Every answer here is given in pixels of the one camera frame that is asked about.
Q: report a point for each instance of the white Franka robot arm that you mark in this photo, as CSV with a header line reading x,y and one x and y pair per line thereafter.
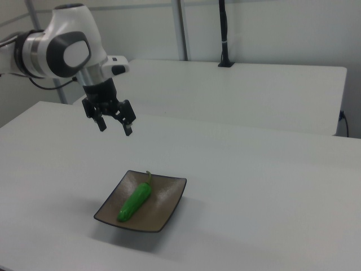
x,y
70,28

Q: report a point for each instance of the black camera stand pole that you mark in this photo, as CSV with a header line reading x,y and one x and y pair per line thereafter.
x,y
224,28

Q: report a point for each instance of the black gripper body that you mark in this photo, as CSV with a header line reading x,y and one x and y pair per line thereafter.
x,y
101,91

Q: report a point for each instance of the white side table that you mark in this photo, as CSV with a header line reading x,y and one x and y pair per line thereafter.
x,y
225,93

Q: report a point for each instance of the square brown ceramic plate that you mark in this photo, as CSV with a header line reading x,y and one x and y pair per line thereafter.
x,y
166,206

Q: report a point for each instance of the green chili pepper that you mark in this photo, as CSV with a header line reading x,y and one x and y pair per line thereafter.
x,y
135,200

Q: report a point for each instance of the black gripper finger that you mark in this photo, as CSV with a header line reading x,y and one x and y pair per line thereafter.
x,y
127,115
99,121

